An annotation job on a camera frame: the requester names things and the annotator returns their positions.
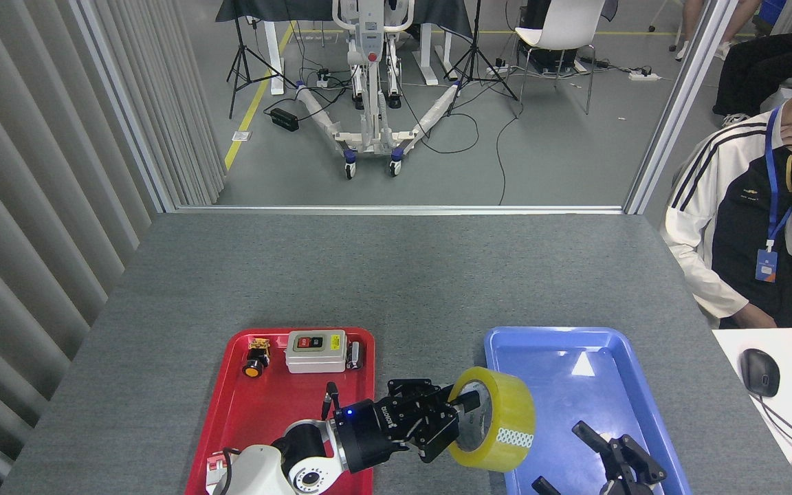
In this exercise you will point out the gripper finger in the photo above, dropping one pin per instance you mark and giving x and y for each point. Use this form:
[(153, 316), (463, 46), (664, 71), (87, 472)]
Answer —
[(626, 460)]

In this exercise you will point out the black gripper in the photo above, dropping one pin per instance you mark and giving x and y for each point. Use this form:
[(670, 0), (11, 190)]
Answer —
[(368, 433)]

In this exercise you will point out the yellow tape roll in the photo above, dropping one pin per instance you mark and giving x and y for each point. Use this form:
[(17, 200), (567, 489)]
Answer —
[(513, 405)]

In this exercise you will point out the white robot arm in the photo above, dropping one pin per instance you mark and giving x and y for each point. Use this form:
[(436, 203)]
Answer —
[(258, 474)]

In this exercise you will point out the blue plastic tray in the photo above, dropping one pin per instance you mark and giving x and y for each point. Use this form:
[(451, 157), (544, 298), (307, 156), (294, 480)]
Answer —
[(526, 350)]

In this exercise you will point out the black computer mouse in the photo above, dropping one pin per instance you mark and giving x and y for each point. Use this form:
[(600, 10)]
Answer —
[(759, 371)]

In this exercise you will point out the red plastic tray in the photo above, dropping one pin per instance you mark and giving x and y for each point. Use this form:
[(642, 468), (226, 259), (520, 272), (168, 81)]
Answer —
[(279, 405)]

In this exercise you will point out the black yellow push button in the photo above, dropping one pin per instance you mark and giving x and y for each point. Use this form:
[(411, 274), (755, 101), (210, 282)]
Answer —
[(254, 364)]

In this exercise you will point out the white red circuit breaker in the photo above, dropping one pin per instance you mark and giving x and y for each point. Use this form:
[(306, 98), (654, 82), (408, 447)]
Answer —
[(214, 471)]

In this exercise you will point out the black power adapter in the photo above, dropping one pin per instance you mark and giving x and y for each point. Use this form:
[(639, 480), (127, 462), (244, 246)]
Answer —
[(284, 119)]

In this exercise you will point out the white stand on wheels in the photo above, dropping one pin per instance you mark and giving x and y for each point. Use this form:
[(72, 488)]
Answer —
[(368, 69)]

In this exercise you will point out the white power strip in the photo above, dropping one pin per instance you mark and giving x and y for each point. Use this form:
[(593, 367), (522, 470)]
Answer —
[(643, 75)]

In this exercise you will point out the black tripod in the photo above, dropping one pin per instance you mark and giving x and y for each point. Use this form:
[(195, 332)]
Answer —
[(475, 48), (239, 48)]

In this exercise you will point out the seated person in black trousers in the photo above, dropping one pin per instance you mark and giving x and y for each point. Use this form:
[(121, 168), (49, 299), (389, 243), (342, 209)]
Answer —
[(760, 69)]

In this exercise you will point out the white chair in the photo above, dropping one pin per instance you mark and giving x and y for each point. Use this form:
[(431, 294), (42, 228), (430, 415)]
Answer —
[(561, 27)]

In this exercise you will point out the person's legs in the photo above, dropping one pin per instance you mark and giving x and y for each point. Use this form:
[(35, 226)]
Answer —
[(691, 27)]

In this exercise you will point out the small silver black switch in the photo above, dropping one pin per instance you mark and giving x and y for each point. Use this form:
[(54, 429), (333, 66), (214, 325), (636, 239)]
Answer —
[(354, 356)]

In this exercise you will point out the white switch box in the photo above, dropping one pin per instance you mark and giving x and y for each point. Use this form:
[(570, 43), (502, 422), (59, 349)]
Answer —
[(313, 357)]

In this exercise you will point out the silver frame rail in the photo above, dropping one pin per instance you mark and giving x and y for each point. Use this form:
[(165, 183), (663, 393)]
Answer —
[(396, 209)]

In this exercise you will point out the silver post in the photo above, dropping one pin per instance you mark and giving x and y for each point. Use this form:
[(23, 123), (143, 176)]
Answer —
[(128, 117), (678, 110)]

